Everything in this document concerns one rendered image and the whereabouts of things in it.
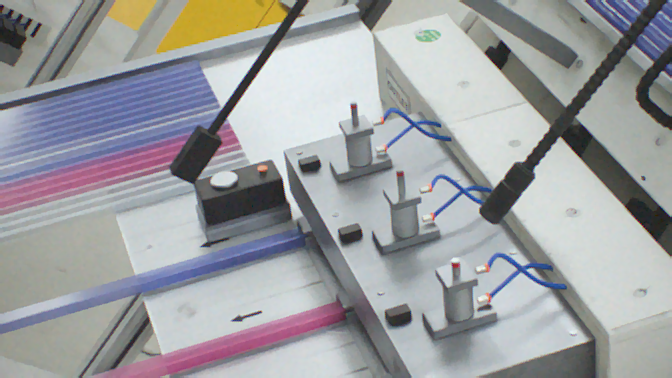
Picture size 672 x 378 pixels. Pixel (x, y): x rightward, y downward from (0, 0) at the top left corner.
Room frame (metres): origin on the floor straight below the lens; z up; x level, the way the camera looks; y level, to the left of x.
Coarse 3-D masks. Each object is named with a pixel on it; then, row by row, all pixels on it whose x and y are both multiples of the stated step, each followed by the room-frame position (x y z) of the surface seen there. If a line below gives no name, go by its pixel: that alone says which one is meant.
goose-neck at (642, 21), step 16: (656, 0) 0.88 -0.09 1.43; (640, 16) 0.88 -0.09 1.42; (640, 32) 0.88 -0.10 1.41; (624, 48) 0.88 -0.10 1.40; (608, 64) 0.88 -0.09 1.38; (592, 80) 0.88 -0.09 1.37; (576, 96) 0.88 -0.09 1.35; (576, 112) 0.88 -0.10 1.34; (560, 128) 0.88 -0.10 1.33; (544, 144) 0.88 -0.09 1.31; (528, 160) 0.88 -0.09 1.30
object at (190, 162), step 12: (192, 132) 1.00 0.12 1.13; (204, 132) 0.99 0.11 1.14; (192, 144) 0.99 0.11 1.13; (204, 144) 0.99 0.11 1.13; (216, 144) 1.00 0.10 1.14; (180, 156) 0.99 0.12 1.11; (192, 156) 0.99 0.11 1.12; (204, 156) 1.00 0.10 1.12; (180, 168) 0.99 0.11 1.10; (192, 168) 0.99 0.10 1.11; (204, 168) 1.00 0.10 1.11; (192, 180) 1.00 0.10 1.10
